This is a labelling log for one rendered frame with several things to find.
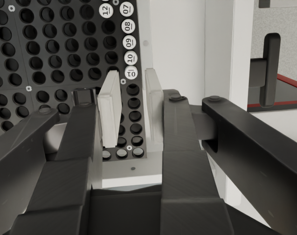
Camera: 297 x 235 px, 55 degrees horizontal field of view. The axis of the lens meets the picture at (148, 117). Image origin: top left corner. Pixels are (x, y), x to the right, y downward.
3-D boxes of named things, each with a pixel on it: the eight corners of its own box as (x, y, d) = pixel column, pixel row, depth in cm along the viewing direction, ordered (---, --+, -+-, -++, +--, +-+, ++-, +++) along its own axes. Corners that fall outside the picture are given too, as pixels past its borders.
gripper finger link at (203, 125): (166, 116, 13) (230, 112, 13) (158, 89, 18) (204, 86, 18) (168, 145, 14) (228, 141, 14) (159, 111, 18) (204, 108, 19)
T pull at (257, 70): (275, 31, 28) (282, 32, 26) (268, 104, 30) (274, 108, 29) (239, 34, 27) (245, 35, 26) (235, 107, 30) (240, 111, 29)
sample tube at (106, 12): (114, 4, 29) (112, 3, 24) (115, 17, 29) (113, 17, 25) (102, 4, 29) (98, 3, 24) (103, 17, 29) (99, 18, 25)
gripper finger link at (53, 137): (98, 150, 14) (36, 155, 14) (107, 115, 18) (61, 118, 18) (94, 121, 13) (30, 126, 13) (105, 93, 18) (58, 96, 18)
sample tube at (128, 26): (134, 18, 29) (135, 19, 25) (134, 31, 30) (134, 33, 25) (122, 17, 29) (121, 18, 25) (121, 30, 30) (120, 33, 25)
